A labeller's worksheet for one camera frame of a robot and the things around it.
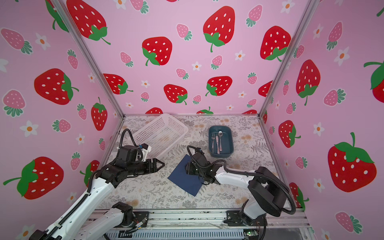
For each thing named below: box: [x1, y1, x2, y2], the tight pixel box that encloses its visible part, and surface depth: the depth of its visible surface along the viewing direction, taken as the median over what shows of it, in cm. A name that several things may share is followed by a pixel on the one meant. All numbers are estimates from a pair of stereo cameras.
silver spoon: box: [218, 130, 223, 152], surface depth 109 cm
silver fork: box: [211, 133, 216, 153], surface depth 109 cm
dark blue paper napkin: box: [167, 154, 203, 197], surface depth 87 cm
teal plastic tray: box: [208, 125, 234, 159], surface depth 106 cm
